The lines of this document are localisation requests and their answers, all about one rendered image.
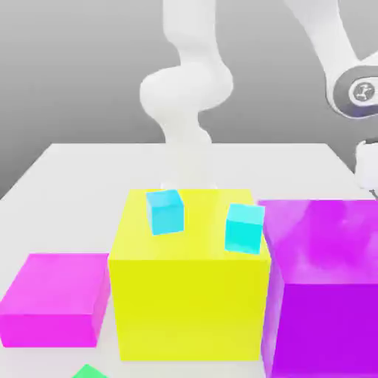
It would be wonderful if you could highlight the small light blue cube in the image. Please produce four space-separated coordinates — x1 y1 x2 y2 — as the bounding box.
145 188 185 236

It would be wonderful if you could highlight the small cyan cube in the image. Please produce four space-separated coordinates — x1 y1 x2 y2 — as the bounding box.
224 202 266 255

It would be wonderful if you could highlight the small green cube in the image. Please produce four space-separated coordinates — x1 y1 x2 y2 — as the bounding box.
71 363 109 378

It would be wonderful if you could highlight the large yellow box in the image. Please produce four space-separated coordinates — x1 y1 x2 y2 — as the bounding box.
107 188 272 362

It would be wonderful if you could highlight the large pink box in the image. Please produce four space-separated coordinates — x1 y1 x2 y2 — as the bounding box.
0 252 111 348

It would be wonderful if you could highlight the large purple box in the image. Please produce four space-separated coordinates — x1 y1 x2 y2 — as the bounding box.
256 199 378 378

